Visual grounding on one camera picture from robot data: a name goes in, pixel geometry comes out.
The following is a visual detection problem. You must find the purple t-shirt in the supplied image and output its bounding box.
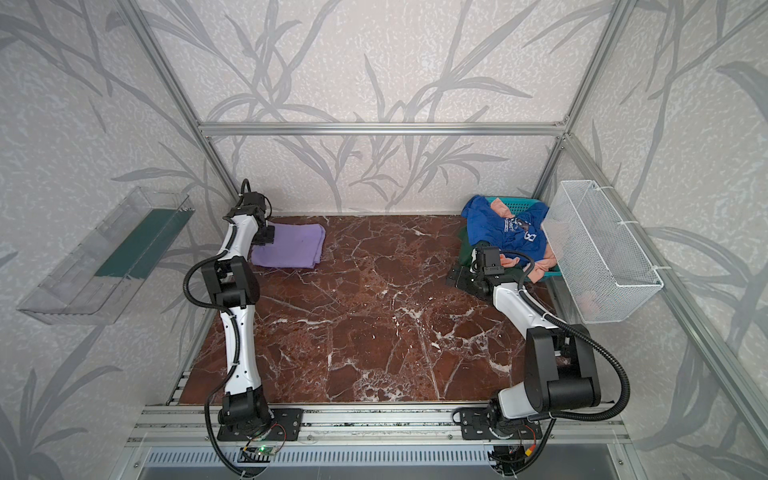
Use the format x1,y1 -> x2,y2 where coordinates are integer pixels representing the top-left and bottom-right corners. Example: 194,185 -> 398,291
250,224 -> 326,269

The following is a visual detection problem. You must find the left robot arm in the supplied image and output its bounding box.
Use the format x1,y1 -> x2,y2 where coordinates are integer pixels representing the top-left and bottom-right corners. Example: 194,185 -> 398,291
182,179 -> 273,438

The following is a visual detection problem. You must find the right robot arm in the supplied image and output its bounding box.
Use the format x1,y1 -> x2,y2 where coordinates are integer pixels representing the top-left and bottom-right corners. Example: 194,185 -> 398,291
447,242 -> 631,440

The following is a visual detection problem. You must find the green t-shirt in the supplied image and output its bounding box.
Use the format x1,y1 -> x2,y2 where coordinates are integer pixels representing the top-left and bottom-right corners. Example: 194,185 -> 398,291
458,226 -> 524,283

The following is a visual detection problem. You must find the pink t-shirt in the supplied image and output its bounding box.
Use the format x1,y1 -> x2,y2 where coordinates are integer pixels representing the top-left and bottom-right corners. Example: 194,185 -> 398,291
488,197 -> 559,283

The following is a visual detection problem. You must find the blue t-shirt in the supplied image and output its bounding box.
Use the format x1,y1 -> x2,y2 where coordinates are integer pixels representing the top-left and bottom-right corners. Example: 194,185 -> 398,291
461,195 -> 549,266

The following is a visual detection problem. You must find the teal plastic basket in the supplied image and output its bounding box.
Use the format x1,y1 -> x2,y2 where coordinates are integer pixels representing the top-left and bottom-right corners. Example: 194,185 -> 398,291
483,196 -> 565,278

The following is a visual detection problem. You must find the clear plastic tray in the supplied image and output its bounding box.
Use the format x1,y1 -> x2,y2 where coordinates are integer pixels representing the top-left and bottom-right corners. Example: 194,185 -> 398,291
17,187 -> 195,326

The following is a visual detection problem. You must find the right wiring bundle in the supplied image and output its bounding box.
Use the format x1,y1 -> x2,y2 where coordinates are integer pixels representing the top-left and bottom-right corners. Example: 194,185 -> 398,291
488,440 -> 541,478

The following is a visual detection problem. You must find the left circuit board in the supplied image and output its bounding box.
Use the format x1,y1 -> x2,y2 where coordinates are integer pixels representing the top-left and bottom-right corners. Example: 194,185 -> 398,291
237,444 -> 284,464

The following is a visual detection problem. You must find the aluminium frame crossbar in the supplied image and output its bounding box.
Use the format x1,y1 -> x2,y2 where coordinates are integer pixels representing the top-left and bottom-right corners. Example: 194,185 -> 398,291
198,122 -> 564,137

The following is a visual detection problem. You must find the white wire basket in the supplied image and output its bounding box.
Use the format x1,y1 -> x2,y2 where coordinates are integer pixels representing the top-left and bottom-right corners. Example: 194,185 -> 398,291
542,180 -> 664,324

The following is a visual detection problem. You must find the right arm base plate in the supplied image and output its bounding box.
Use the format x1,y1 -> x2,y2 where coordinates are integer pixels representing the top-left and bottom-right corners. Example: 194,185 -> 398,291
451,405 -> 542,441

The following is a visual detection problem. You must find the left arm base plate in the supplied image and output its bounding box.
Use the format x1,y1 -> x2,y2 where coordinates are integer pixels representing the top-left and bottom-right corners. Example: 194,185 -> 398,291
216,408 -> 304,442

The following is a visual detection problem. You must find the aluminium front rail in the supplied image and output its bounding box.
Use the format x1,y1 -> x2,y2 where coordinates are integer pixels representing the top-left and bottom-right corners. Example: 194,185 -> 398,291
126,402 -> 631,447

